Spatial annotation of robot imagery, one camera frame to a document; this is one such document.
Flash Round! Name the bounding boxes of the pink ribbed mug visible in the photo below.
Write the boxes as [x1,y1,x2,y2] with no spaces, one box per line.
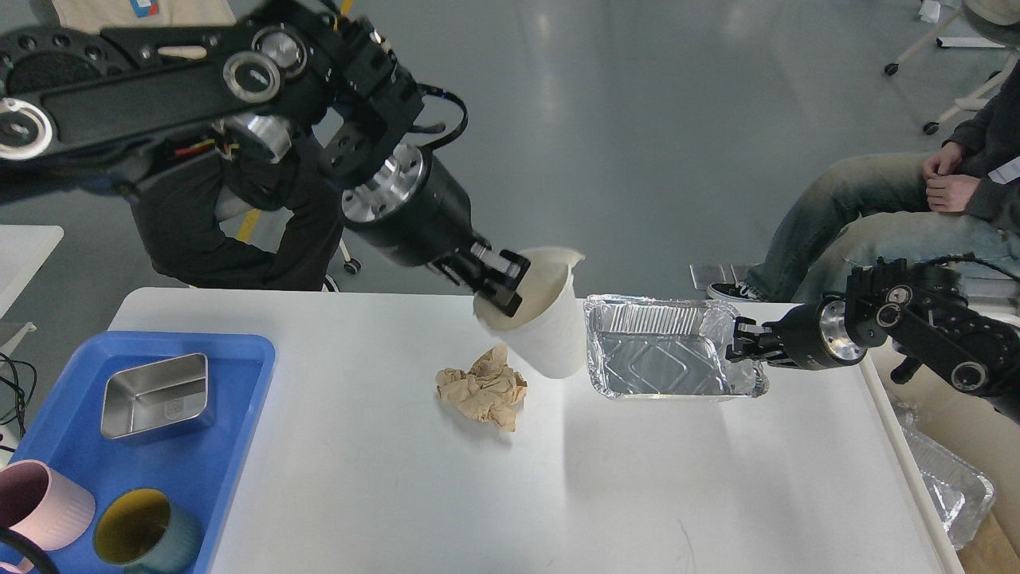
[1,460,97,552]

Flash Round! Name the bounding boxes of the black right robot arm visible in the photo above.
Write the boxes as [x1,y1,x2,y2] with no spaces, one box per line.
[726,258,1019,422]

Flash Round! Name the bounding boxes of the white paper cup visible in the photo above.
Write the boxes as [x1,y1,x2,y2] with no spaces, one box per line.
[473,246,587,380]

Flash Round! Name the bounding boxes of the white chair of right person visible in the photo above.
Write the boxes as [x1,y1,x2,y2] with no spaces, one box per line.
[921,53,1018,136]

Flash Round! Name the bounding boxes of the white side table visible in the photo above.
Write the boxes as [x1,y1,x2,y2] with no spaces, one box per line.
[1,224,65,316]

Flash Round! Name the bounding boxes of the dark green mug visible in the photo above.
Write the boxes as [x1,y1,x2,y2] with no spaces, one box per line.
[92,488,205,573]

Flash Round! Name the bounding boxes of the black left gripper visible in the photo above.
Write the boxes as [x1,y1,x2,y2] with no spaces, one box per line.
[341,143,532,317]

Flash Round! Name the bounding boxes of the person in dark hoodie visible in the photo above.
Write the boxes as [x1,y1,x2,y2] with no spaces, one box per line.
[707,70,1019,304]

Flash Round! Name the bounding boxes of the square stainless steel tray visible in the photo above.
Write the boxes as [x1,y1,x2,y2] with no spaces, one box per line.
[100,353,216,446]

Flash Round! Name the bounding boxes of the metal floor plate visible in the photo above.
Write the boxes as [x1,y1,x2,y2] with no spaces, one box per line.
[689,264,753,292]

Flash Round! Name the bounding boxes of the blue plastic tray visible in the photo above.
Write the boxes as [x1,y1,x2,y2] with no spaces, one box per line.
[12,331,276,573]

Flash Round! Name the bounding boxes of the aluminium foil tray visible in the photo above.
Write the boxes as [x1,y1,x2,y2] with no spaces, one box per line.
[582,294,770,401]

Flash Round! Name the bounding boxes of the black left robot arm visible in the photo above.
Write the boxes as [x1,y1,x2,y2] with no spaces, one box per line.
[2,1,531,316]

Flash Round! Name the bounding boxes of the foil tray in bin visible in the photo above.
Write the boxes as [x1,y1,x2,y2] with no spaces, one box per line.
[890,396,997,551]

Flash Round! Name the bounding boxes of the brown paper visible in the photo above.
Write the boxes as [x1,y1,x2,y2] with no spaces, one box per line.
[434,343,528,433]

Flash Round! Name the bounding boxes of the person in beige sweater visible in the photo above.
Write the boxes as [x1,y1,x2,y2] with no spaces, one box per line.
[52,0,345,291]

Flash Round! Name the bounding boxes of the white chair base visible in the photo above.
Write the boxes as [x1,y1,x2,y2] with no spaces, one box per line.
[882,1,1005,77]

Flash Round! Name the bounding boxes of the black cables at left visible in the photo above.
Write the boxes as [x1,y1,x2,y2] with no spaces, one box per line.
[0,355,39,455]

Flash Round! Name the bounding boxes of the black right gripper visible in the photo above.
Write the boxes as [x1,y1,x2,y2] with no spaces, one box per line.
[725,297,865,371]

